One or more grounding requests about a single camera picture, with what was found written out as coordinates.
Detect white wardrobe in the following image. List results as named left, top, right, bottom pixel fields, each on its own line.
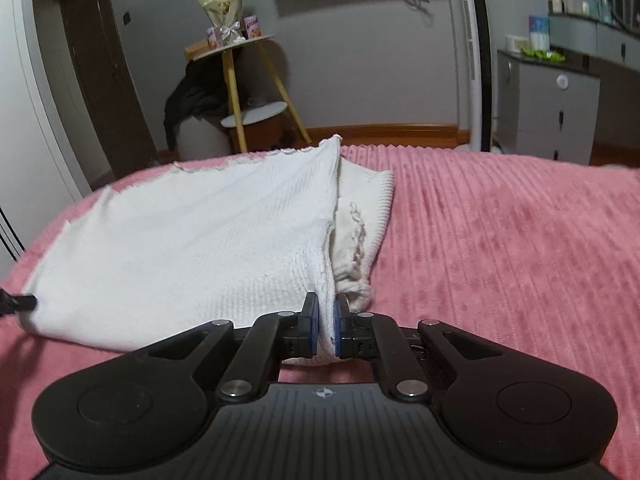
left=0, top=0, right=92, bottom=272

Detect blue and white box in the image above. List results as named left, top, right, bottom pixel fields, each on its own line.
left=528, top=15, right=550, bottom=51

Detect dark cloth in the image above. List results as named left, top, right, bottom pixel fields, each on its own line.
left=164, top=60, right=237, bottom=152

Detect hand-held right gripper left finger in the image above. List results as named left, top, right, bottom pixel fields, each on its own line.
left=140, top=292, right=321, bottom=404

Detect grey dresser cabinet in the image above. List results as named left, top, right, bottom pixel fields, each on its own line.
left=496, top=11, right=640, bottom=167

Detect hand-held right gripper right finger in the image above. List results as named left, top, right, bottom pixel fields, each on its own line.
left=334, top=294, right=503, bottom=404

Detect white tower fan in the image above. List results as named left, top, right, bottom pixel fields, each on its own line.
left=446, top=0, right=494, bottom=154

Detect pink ribbed blanket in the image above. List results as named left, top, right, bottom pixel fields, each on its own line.
left=0, top=144, right=640, bottom=480

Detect green packet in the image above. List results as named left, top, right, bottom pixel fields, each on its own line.
left=520, top=47, right=566, bottom=64

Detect white ribbed knit sweater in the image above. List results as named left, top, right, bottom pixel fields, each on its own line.
left=17, top=134, right=396, bottom=367

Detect dark brown door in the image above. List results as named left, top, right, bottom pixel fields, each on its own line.
left=31, top=0, right=162, bottom=182

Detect round grey pouffe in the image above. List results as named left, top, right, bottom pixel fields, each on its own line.
left=176, top=114, right=234, bottom=162

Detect cream wrapped flower bouquet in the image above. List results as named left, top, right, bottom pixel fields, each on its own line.
left=192, top=0, right=246, bottom=44

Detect round side table yellow legs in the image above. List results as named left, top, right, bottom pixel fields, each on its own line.
left=182, top=34, right=312, bottom=155

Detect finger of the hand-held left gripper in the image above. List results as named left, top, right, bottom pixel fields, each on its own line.
left=0, top=287, right=39, bottom=317

